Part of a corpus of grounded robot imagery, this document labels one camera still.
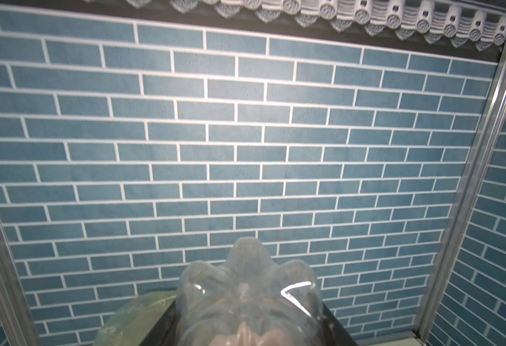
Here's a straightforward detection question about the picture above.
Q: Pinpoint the clear bottle red label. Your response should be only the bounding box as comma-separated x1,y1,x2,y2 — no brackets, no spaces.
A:
175,237,325,345

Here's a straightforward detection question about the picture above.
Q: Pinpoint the green plastic bin liner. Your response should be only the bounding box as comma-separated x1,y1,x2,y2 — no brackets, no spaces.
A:
93,290,176,345

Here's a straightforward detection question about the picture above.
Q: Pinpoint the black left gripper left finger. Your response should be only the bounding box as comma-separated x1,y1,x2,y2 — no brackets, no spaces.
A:
140,302,177,346

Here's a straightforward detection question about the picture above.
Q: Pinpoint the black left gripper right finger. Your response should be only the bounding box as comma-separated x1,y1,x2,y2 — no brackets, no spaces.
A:
321,304,358,346

